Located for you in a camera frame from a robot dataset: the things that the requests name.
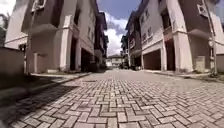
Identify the small pale building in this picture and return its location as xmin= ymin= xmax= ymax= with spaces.
xmin=105 ymin=53 xmax=124 ymax=70

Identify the grey brick paved road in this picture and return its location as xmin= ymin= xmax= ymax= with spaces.
xmin=0 ymin=68 xmax=224 ymax=128

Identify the cream and brown building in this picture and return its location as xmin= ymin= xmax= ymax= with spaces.
xmin=3 ymin=0 xmax=110 ymax=75
xmin=120 ymin=0 xmax=224 ymax=74

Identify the concrete pavement strip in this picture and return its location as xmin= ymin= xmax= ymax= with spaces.
xmin=0 ymin=72 xmax=92 ymax=103
xmin=142 ymin=68 xmax=224 ymax=84

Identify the lamp post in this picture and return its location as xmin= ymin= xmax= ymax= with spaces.
xmin=202 ymin=0 xmax=220 ymax=77

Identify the low compound wall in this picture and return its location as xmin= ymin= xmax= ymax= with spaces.
xmin=0 ymin=46 xmax=27 ymax=80

